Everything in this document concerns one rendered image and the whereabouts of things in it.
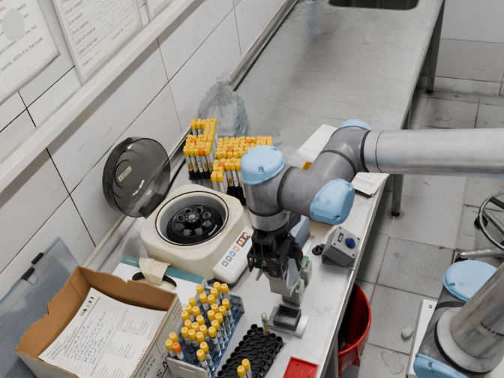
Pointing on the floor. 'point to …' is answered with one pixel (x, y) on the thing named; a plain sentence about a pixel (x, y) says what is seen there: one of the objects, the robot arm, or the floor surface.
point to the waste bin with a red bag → (354, 333)
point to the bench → (338, 91)
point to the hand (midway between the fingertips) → (281, 274)
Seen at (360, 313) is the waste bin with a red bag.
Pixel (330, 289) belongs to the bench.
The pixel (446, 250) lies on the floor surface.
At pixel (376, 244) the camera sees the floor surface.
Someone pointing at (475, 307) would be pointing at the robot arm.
